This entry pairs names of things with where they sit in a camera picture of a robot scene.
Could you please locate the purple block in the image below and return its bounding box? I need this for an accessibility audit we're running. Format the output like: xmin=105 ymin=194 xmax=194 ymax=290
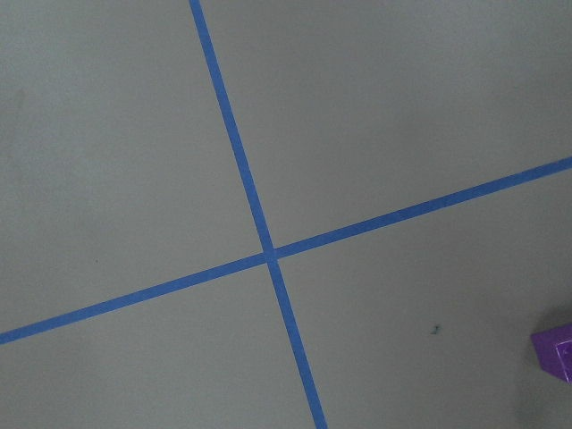
xmin=531 ymin=324 xmax=571 ymax=384

